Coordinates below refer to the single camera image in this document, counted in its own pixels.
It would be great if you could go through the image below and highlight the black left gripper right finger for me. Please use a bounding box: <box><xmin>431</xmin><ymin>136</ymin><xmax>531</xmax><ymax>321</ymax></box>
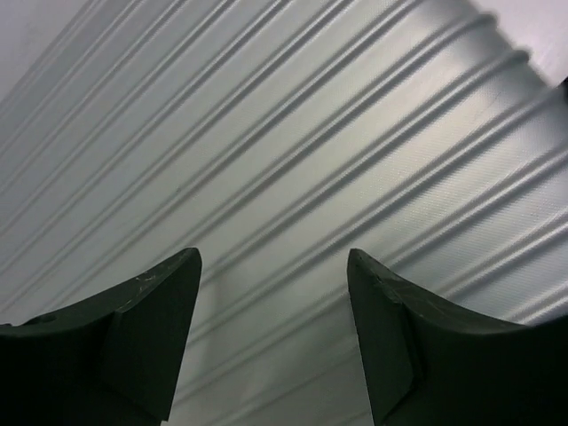
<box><xmin>347</xmin><ymin>249</ymin><xmax>567</xmax><ymax>425</ymax></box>

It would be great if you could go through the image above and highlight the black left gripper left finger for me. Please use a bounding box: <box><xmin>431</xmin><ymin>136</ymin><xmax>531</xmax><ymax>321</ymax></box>
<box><xmin>1</xmin><ymin>248</ymin><xmax>202</xmax><ymax>425</ymax></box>

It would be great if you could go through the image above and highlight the grey suitcase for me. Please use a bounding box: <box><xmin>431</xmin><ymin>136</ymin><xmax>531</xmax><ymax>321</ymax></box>
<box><xmin>1</xmin><ymin>1</ymin><xmax>567</xmax><ymax>425</ymax></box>

